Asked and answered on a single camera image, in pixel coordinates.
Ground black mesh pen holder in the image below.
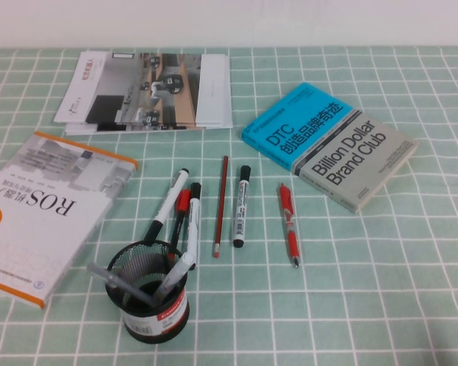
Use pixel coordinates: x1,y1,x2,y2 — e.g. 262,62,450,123
105,239,191,345

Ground white photo brochure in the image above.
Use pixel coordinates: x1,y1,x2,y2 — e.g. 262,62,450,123
54,50,232,129
63,53,234,133
64,53,234,136

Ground white labelled marker black ends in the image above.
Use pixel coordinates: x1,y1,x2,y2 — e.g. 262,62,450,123
232,164,252,249

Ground blue grey book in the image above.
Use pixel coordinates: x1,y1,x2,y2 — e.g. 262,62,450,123
240,81,419,214

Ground white orange ROS book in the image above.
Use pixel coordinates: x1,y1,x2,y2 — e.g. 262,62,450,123
0,131,139,310

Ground red pencil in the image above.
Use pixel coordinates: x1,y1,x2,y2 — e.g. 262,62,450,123
212,154,230,258

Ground green checked tablecloth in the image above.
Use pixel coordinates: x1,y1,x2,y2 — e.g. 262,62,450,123
0,45,458,366

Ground grey pen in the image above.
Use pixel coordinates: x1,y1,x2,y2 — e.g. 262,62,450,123
85,262,160,308

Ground slim white marker black cap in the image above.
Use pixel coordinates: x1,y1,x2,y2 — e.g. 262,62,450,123
143,169,191,245

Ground white paint pen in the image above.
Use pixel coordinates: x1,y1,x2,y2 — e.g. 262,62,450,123
152,252,197,302

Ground red gel pen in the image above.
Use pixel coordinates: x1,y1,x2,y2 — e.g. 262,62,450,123
278,181,301,269

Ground black marker red cap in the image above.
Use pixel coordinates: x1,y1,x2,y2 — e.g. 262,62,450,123
166,188,192,261

